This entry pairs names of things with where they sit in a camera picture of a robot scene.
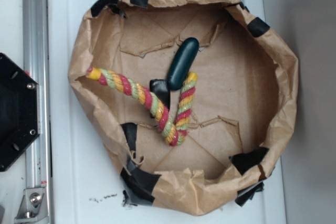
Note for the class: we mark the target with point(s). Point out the dark green plastic pickle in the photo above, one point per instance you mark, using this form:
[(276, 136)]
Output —
[(182, 62)]

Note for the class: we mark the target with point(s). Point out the small black plastic piece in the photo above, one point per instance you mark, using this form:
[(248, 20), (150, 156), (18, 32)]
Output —
[(160, 88)]

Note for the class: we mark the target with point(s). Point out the brown paper bag bin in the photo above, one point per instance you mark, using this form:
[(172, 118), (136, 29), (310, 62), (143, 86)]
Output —
[(243, 112)]

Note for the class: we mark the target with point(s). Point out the white plastic tray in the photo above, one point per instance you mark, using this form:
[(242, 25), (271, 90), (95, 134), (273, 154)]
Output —
[(87, 187)]

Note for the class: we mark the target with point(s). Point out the multicolour twisted rope toy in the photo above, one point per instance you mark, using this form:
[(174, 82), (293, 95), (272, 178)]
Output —
[(175, 130)]

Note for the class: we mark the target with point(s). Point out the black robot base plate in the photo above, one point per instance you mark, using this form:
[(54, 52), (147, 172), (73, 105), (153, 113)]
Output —
[(19, 112)]

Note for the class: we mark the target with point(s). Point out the aluminium extrusion rail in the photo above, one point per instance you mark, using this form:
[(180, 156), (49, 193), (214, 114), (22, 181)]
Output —
[(38, 155)]

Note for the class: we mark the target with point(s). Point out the metal corner bracket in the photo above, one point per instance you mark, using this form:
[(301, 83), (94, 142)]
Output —
[(33, 207)]

